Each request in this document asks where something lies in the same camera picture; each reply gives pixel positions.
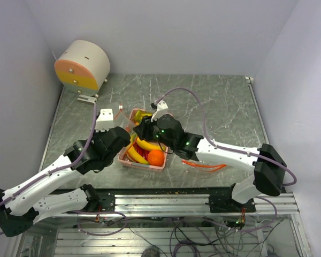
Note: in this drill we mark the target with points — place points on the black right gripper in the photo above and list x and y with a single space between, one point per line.
144 128

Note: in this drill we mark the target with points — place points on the yellow banana bunch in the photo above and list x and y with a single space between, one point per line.
137 119

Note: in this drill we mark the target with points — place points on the single yellow banana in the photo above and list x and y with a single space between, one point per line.
133 154

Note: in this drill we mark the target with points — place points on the clear zip bag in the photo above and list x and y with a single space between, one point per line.
204 167
122 120

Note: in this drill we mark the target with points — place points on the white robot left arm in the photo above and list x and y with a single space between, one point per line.
32 201

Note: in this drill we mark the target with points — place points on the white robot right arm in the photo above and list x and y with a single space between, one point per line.
266 166

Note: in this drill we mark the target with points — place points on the orange fruit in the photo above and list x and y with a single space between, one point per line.
156 158

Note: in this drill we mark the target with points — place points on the red chili pepper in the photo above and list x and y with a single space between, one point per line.
144 153

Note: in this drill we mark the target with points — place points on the pink perforated plastic basket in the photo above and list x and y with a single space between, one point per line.
127 162

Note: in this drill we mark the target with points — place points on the round cream drawer box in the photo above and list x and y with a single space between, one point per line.
83 67

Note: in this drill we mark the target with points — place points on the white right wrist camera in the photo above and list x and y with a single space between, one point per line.
161 109

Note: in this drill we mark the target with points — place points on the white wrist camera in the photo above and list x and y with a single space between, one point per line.
105 120
161 109

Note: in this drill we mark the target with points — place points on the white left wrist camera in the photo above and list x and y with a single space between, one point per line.
105 120

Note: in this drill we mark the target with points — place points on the small white bracket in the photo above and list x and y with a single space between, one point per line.
87 99

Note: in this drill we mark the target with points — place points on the aluminium rail frame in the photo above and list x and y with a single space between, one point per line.
185 222

